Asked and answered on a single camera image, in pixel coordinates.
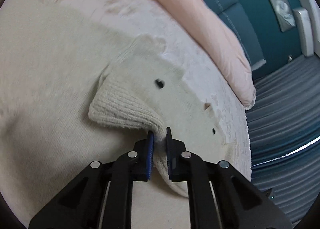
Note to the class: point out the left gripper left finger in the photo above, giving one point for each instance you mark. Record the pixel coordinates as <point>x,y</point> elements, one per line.
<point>100,196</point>

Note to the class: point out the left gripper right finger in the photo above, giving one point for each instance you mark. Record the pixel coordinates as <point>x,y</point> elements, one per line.
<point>219,195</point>

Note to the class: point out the beige knit sweater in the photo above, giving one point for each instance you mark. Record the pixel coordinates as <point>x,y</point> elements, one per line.
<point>52,61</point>

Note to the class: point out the blue grey curtain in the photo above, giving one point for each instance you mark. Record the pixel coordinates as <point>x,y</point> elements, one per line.
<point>283,128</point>

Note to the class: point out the teal upholstered headboard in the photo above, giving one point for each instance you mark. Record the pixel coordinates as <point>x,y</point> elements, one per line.
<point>255,24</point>

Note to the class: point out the pink butterfly bed blanket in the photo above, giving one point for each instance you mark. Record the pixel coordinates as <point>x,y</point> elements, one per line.
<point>137,17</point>

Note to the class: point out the pink folded duvet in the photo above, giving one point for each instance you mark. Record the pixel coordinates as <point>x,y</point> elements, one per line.
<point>220,43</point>

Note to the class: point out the white wall panel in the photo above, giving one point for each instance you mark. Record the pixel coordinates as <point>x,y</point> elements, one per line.
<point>303,23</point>

